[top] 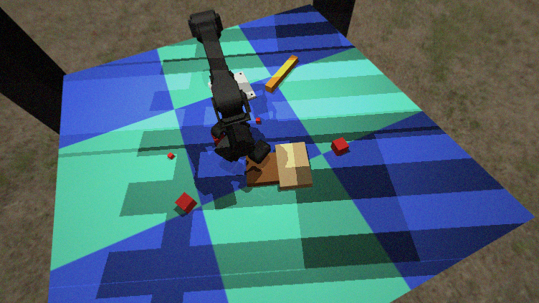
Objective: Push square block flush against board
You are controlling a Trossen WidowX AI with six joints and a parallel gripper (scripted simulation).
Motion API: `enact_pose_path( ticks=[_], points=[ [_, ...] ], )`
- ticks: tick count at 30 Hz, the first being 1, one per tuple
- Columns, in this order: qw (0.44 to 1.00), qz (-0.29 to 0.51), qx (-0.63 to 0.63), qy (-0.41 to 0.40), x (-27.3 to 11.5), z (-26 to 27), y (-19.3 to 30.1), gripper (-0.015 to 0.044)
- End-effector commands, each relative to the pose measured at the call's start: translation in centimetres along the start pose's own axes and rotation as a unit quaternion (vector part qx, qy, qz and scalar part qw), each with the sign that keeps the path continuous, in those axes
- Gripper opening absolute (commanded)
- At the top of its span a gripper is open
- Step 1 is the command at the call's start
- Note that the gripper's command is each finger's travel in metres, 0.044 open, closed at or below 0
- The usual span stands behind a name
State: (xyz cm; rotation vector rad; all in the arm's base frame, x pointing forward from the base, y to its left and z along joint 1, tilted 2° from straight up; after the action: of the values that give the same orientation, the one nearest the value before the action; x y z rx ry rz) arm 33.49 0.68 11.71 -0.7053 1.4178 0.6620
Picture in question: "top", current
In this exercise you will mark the yellow-orange long bar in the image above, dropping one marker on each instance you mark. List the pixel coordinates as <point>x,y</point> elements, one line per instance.
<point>281,74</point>

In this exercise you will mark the tan rectangular board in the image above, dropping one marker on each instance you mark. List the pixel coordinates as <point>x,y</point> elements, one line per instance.
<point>293,166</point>

